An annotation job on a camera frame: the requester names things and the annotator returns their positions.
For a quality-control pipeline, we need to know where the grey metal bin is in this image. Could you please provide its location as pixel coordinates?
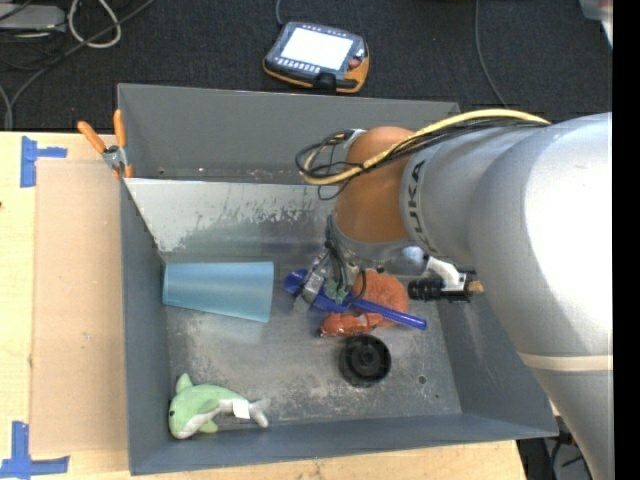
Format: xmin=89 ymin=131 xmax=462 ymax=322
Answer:
xmin=115 ymin=82 xmax=560 ymax=477

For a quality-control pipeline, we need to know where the green plush dolphin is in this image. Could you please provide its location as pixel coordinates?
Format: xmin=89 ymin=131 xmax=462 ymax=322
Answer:
xmin=167 ymin=372 xmax=271 ymax=440

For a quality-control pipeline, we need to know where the orange plush toy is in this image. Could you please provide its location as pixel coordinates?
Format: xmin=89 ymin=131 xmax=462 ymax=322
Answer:
xmin=317 ymin=267 xmax=410 ymax=338

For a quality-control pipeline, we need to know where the black round wheel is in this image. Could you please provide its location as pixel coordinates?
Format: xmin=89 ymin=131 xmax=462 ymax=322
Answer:
xmin=338 ymin=334 xmax=393 ymax=388

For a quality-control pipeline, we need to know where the light blue plastic cup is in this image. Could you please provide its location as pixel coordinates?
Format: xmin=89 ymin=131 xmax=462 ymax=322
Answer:
xmin=161 ymin=260 xmax=276 ymax=324

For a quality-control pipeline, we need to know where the black cylinder on white bracket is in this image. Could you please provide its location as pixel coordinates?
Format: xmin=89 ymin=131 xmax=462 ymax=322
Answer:
xmin=407 ymin=255 xmax=484 ymax=305

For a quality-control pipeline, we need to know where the brown cardboard board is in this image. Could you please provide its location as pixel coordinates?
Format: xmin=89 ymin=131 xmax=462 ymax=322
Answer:
xmin=27 ymin=159 xmax=131 ymax=457

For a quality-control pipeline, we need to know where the blue plastic tool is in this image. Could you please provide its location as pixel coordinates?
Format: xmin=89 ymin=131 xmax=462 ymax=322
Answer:
xmin=283 ymin=268 xmax=428 ymax=331

